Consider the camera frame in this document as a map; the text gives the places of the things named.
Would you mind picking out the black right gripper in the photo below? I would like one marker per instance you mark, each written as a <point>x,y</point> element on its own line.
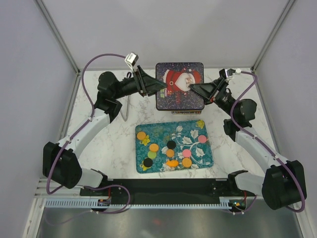
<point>207,89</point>

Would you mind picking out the dotted orange biscuit centre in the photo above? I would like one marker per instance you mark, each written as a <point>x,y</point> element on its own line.
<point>153,147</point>

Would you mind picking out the dotted orange biscuit far left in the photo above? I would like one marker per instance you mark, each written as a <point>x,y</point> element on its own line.
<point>141,135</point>

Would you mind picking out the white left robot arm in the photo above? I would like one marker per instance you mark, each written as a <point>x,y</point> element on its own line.
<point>60,160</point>

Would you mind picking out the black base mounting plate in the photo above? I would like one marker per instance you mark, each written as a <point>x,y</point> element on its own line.
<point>177,190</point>

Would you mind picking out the black sandwich cookie upper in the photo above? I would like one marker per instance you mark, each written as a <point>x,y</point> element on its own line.
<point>171,144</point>

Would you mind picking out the pink sandwich cookie upper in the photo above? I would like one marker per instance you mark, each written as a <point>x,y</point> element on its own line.
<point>202,139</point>

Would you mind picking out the pink sandwich cookie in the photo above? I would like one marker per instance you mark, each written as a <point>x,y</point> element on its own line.
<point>202,139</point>
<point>186,153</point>

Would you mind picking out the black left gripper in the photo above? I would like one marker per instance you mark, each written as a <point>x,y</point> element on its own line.
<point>146,85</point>

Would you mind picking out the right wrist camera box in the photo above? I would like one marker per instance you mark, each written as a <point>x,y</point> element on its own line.
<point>229,73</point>

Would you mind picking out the black sandwich cookie lower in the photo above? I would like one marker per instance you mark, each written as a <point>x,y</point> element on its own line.
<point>148,162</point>

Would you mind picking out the dotted orange sandwich biscuit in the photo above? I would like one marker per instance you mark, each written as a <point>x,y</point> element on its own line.
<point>186,162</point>

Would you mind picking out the square cookie tin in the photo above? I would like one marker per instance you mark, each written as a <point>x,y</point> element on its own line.
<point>186,112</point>

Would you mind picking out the plain orange cookie middle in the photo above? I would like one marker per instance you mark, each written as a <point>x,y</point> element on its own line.
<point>170,153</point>

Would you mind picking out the slotted white cable duct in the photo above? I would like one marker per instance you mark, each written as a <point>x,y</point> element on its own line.
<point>98,203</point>

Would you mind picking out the aluminium frame rail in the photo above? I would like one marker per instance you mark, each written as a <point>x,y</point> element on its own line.
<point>61,193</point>

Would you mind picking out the green sandwich cookie lower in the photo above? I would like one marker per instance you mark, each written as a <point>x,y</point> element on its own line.
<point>152,155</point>

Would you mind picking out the orange fish cookie lower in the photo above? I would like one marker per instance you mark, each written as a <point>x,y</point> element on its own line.
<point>172,163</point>

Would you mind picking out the teal floral serving tray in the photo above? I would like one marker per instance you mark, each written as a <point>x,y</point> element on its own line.
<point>185,134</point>

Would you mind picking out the pink sandwich cookie lower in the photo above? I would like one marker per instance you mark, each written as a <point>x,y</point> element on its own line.
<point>186,153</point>

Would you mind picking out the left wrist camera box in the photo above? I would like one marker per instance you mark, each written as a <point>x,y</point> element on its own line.
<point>131,59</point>

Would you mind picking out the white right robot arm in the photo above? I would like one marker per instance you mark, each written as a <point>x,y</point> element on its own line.
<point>284,182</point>

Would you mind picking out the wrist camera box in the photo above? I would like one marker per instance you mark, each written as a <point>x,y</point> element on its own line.
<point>229,73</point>
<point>131,59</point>

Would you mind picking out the gold tin lid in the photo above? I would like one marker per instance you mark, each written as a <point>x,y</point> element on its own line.
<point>177,96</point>

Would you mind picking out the silver metal tongs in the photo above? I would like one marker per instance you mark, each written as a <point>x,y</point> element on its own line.
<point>126,108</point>

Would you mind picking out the black sandwich cookie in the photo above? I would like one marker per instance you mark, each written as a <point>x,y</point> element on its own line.
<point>148,162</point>
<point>171,144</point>

